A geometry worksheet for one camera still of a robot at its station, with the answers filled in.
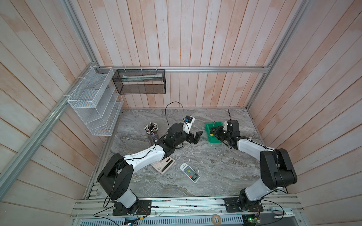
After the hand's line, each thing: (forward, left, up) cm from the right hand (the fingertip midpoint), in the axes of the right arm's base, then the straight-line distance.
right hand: (211, 128), depth 94 cm
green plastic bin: (-6, -1, -4) cm, 7 cm away
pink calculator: (-23, +31, -7) cm, 40 cm away
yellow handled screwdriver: (-2, -1, +1) cm, 2 cm away
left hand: (-9, +11, +10) cm, 18 cm away
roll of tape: (-51, 0, -11) cm, 52 cm away
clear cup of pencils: (-8, +38, +8) cm, 40 cm away
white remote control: (-29, +13, -10) cm, 33 cm away
